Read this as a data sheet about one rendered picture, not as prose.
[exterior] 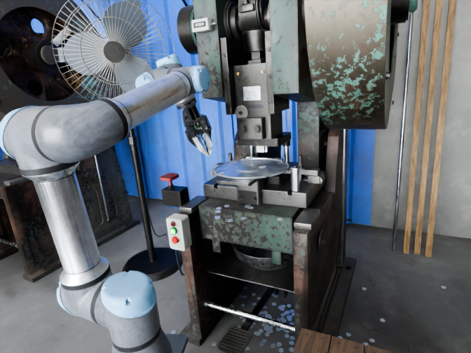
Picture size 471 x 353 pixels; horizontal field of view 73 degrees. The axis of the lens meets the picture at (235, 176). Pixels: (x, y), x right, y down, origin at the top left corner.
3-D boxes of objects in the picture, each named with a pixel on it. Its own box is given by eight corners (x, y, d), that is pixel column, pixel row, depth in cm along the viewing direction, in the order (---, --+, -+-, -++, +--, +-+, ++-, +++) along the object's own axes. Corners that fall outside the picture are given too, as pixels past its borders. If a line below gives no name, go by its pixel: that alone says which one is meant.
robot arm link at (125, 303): (137, 355, 71) (126, 304, 67) (94, 337, 77) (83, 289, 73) (170, 319, 81) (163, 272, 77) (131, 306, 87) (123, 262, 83)
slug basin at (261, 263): (292, 286, 128) (292, 264, 125) (219, 270, 143) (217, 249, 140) (313, 246, 157) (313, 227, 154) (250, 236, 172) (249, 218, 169)
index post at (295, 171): (298, 191, 118) (298, 167, 116) (290, 190, 120) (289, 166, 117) (300, 189, 121) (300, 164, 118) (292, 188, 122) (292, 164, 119)
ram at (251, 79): (268, 141, 119) (264, 57, 111) (232, 140, 126) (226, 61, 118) (283, 133, 134) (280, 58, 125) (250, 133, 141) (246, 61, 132)
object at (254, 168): (303, 170, 118) (303, 168, 117) (229, 184, 108) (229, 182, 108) (268, 156, 144) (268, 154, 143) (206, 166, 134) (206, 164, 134)
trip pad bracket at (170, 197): (185, 232, 134) (179, 188, 128) (167, 230, 138) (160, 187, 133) (193, 227, 139) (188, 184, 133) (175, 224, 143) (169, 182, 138)
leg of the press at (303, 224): (323, 391, 117) (325, 152, 92) (293, 381, 122) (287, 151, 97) (356, 262, 195) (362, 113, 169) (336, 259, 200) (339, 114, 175)
